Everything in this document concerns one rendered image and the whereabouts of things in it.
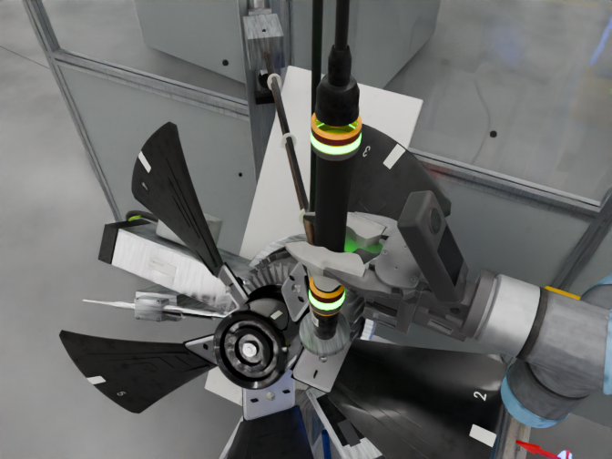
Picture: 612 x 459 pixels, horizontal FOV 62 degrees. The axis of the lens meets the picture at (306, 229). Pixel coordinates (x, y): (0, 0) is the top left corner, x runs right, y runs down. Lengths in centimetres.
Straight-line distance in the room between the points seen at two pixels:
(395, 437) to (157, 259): 53
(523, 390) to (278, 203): 57
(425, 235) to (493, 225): 101
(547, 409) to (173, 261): 66
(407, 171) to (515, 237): 84
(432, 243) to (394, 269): 6
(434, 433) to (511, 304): 30
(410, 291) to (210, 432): 158
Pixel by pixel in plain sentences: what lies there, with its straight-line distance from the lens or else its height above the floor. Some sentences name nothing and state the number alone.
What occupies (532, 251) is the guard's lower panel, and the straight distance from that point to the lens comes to 152.
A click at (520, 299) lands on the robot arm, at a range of 53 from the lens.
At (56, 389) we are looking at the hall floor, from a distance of 227.
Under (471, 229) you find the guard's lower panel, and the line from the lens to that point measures 151.
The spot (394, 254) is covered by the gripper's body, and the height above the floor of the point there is 148.
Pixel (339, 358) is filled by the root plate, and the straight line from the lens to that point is 80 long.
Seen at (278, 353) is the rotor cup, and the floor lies 123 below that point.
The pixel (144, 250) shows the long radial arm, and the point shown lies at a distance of 102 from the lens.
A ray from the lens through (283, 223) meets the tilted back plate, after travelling 100.
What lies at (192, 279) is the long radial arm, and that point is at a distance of 97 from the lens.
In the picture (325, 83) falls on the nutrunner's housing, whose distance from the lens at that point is 42.
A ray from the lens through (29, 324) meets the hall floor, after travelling 248.
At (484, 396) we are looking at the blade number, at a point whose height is 120.
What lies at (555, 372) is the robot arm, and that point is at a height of 143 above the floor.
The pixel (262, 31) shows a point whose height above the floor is 139.
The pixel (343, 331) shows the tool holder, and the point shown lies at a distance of 72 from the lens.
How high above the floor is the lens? 190
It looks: 50 degrees down
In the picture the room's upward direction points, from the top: straight up
